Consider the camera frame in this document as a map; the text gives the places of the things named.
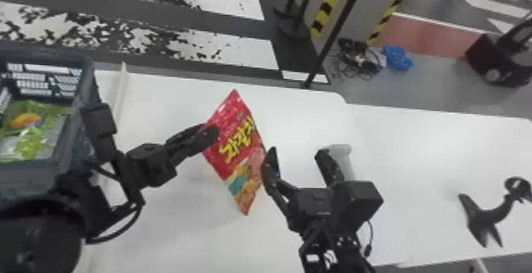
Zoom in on black cable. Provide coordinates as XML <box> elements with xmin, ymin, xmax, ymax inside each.
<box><xmin>84</xmin><ymin>203</ymin><xmax>143</xmax><ymax>245</ymax></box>

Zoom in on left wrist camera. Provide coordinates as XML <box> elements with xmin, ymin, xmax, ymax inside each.
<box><xmin>79</xmin><ymin>103</ymin><xmax>118</xmax><ymax>165</ymax></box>

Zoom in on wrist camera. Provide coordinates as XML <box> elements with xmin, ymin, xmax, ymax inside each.
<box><xmin>332</xmin><ymin>180</ymin><xmax>385</xmax><ymax>231</ymax></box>
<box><xmin>79</xmin><ymin>103</ymin><xmax>118</xmax><ymax>165</ymax></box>

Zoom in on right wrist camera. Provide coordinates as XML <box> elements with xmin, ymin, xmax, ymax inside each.
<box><xmin>332</xmin><ymin>180</ymin><xmax>385</xmax><ymax>231</ymax></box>

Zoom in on green snack packet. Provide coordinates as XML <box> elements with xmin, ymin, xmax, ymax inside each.
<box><xmin>0</xmin><ymin>99</ymin><xmax>70</xmax><ymax>162</ymax></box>

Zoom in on yellow black striped post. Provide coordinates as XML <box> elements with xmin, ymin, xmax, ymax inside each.
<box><xmin>309</xmin><ymin>0</ymin><xmax>422</xmax><ymax>46</ymax></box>

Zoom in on red snack packet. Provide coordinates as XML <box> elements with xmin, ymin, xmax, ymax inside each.
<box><xmin>201</xmin><ymin>89</ymin><xmax>268</xmax><ymax>217</ymax></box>

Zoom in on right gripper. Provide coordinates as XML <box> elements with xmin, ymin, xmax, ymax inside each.
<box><xmin>260</xmin><ymin>146</ymin><xmax>347</xmax><ymax>234</ymax></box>

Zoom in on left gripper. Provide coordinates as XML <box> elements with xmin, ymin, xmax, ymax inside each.
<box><xmin>124</xmin><ymin>123</ymin><xmax>222</xmax><ymax>189</ymax></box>

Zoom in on green basket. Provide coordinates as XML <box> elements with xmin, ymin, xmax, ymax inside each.
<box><xmin>0</xmin><ymin>55</ymin><xmax>104</xmax><ymax>211</ymax></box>

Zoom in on blue cloth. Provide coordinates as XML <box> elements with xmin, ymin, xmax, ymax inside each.
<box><xmin>381</xmin><ymin>44</ymin><xmax>415</xmax><ymax>72</ymax></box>

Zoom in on black floor cables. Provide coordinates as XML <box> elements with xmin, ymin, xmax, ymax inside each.
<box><xmin>329</xmin><ymin>37</ymin><xmax>384</xmax><ymax>82</ymax></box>

